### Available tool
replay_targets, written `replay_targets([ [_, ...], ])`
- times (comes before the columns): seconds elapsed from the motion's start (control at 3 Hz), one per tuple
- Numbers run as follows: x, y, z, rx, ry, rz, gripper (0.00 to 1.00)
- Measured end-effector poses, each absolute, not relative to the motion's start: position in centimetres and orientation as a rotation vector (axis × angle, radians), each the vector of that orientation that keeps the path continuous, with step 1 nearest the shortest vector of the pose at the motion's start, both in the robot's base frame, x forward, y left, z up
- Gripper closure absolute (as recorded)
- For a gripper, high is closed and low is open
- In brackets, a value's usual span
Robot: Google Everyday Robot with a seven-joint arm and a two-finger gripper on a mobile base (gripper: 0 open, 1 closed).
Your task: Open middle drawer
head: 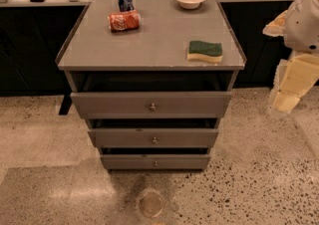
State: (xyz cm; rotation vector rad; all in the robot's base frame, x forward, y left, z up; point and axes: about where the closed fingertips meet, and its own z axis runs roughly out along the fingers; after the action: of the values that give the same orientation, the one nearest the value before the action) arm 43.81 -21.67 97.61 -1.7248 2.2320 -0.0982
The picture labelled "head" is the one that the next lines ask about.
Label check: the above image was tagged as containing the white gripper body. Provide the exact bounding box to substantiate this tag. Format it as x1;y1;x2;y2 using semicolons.
274;51;319;98

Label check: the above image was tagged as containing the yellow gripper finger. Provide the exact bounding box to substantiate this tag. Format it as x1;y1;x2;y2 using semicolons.
268;90;300;114
262;11;287;37

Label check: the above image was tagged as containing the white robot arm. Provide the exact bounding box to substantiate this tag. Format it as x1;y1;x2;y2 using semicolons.
262;0;319;114

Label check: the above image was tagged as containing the grey drawer cabinet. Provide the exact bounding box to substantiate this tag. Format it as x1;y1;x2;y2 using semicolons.
58;0;245;157

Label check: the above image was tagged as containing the grey top drawer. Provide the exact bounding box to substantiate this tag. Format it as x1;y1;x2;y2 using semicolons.
71;92;231;118

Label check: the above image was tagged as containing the green yellow sponge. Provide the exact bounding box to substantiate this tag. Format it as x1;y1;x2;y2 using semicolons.
187;41;222;63

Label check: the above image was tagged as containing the orange soda can lying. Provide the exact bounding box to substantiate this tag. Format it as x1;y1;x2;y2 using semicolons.
108;10;141;32

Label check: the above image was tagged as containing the round floor drain cover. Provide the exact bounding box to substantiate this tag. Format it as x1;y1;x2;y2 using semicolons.
137;189;165;218

